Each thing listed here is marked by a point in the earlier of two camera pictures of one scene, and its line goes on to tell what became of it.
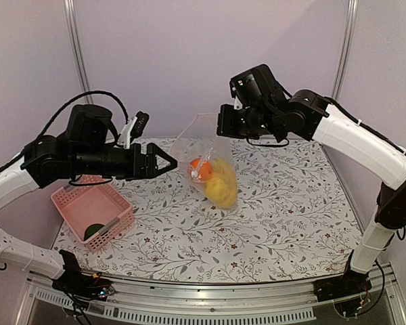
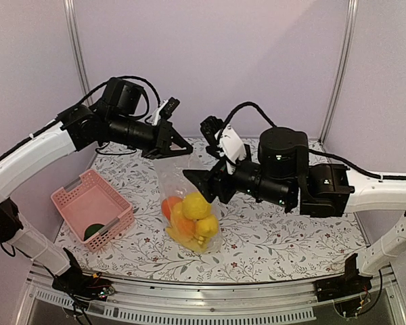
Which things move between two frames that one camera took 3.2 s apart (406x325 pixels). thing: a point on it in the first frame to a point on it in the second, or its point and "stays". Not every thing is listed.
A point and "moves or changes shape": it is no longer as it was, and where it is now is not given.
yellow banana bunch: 222,168 moves or changes shape
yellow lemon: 216,189 moves or changes shape
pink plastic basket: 92,200 stays
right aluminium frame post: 346,48 stays
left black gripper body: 138,172 to 164,126
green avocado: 91,230 stays
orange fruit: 205,168 to 168,204
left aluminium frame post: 70,9 stays
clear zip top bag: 206,160 moves or changes shape
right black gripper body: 237,128 to 218,180
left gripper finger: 153,151 to 177,140
